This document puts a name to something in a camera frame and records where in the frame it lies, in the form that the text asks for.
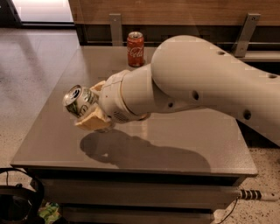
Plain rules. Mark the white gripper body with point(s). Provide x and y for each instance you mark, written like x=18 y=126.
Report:
x=112 y=94

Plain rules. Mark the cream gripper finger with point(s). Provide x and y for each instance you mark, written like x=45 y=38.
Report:
x=95 y=120
x=96 y=89

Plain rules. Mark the silver green 7up can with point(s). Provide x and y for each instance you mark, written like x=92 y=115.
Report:
x=79 y=100

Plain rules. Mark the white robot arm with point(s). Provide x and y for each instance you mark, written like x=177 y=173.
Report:
x=189 y=73

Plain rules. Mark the red Coca-Cola can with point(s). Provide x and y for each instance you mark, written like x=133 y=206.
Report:
x=135 y=49

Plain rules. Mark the wooden counter panel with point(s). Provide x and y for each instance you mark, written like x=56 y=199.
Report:
x=175 y=12

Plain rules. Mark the grey drawer cabinet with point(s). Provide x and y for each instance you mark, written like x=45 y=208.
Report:
x=170 y=169

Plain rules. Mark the green snack bag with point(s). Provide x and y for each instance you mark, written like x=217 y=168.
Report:
x=49 y=212

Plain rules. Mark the black headphones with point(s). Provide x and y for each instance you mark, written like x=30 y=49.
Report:
x=19 y=205

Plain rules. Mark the left metal bracket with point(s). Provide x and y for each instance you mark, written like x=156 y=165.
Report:
x=116 y=29

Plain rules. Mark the metal bracket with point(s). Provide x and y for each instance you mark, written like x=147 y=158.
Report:
x=116 y=29
x=241 y=45

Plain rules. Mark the right metal bracket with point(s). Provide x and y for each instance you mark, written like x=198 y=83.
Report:
x=241 y=45

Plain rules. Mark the black white striped handle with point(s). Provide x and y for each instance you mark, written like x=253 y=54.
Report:
x=258 y=195

